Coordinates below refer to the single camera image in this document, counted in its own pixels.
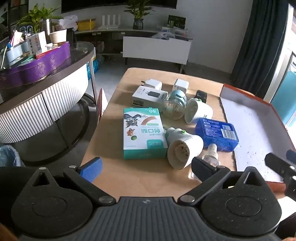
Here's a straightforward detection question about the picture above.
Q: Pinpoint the glass jar with blue lid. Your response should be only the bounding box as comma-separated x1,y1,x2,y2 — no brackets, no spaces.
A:
163,90,187,120

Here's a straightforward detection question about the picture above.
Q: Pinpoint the desk calendar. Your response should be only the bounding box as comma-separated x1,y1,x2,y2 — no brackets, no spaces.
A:
97,88,109,123

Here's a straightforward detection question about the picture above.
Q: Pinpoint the crumpled cloth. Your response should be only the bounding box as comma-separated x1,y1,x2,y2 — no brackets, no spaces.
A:
151,31,176,40

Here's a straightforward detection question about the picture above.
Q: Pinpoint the white charger box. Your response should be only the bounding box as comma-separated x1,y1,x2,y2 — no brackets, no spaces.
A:
132,85,168,107

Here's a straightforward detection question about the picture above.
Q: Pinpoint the black television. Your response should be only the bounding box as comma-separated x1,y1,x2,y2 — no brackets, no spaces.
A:
61,0,177,13

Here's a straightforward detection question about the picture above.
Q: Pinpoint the white cube adapter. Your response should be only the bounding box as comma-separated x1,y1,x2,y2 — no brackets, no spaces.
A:
173,79,190,92

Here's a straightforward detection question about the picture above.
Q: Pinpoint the white charger with plug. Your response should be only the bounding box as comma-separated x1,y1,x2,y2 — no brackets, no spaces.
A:
141,79,163,90

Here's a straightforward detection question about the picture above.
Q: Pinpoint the clear plastic container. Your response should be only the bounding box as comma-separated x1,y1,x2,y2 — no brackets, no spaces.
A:
5,43,30,66

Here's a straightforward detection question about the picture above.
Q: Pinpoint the leafy green plant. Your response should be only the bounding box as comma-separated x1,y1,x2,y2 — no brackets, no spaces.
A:
16,5,63,33

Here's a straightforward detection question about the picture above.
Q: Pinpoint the purple tin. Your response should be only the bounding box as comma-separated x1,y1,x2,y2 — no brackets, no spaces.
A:
0,41,72,90

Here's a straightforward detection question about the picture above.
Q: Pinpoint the round ribbed white cabinet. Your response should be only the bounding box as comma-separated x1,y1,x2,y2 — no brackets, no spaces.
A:
0,41,96,144

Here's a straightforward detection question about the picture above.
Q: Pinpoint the white router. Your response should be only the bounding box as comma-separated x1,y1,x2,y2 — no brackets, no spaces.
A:
98,14,123,29

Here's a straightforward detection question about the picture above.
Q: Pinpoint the blue bin bag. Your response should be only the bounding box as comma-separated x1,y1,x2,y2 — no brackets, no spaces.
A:
0,145,25,167

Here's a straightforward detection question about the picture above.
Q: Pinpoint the white heater with green button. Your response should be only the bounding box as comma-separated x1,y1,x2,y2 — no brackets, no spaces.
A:
165,127,204,169

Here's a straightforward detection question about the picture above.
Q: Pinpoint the orange cardboard box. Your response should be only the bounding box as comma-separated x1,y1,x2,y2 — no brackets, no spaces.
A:
219,84,296,193

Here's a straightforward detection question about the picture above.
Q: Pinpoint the clear refill bottle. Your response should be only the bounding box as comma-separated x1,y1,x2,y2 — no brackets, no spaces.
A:
191,144,221,179

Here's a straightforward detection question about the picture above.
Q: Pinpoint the green and black box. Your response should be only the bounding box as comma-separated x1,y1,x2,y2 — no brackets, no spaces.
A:
168,15,186,28

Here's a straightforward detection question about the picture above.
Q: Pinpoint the white plastic bag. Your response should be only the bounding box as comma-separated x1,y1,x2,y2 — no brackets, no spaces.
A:
59,15,78,29

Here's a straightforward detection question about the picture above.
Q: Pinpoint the paper bowl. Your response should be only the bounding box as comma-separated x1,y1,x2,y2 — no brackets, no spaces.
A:
49,29,67,44

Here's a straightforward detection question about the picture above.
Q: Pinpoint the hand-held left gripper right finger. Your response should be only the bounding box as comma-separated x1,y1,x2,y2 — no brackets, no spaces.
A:
178,157,266,206

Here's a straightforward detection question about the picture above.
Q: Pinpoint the black charger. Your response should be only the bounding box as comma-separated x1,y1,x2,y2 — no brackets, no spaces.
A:
194,90,208,103

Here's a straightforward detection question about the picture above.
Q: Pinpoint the small white and orange box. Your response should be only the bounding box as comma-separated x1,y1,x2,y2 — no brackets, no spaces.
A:
28,31,47,55

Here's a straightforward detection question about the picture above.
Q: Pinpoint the dark curtain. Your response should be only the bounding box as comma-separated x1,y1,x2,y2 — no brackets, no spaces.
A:
230,0,289,98

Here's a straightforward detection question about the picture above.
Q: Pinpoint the teal bandage box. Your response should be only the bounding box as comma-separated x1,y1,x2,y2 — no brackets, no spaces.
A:
122,108,168,160

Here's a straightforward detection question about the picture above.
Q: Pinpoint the blue plastic bag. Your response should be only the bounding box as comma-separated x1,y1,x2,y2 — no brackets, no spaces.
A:
87,59,104,79

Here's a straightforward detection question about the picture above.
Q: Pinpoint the white mosquito repellent heater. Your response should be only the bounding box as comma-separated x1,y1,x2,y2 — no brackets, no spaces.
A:
184,98,213,124

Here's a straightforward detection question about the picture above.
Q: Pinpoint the white tv stand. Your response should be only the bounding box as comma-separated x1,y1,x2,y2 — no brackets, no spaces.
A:
74,25,193,73

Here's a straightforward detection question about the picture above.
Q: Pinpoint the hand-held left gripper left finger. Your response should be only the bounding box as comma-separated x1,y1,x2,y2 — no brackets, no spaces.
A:
30,157,116,206

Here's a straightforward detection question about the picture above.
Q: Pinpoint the yellow box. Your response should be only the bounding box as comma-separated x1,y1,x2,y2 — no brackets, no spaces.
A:
77,19,96,31

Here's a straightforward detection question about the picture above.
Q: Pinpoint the blue packet with barcode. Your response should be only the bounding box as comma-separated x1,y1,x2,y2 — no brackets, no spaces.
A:
195,118,239,152

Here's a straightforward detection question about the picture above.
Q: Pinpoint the potted plant in dark vase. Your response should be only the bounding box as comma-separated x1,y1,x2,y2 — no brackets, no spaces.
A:
124,0,151,30

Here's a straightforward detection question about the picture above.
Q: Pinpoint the steel flask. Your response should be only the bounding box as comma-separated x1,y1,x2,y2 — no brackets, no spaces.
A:
42,19,52,36

